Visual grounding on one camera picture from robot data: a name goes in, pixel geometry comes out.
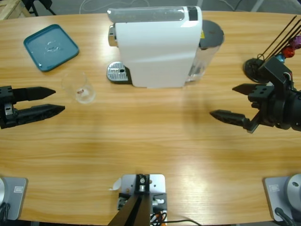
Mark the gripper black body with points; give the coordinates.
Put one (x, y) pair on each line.
(272, 113)
(5, 115)

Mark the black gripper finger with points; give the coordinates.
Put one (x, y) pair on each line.
(258, 93)
(30, 93)
(37, 114)
(232, 117)

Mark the clear drinking glass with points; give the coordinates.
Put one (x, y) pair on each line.
(81, 94)

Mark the white capsule coffee machine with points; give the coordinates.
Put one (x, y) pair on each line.
(152, 51)

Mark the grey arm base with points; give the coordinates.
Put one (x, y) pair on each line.
(277, 195)
(16, 195)

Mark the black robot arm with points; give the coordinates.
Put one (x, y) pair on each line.
(295, 110)

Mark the blue coffee capsule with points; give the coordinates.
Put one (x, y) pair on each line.
(281, 57)

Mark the red coffee capsule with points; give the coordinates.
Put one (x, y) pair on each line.
(288, 52)

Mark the black capsule holder with rods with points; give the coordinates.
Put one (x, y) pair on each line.
(251, 67)

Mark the teal square tray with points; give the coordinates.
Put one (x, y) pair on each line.
(35, 47)

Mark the light wooden crate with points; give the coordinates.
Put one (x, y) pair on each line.
(9, 9)

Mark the black chair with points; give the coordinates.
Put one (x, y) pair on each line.
(41, 2)

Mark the white paper tag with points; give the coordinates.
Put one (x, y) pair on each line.
(116, 184)

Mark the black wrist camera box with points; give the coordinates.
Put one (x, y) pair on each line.
(275, 68)

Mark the grey metal frame leg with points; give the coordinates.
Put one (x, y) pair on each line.
(257, 4)

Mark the white block with dark post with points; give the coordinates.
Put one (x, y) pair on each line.
(141, 186)

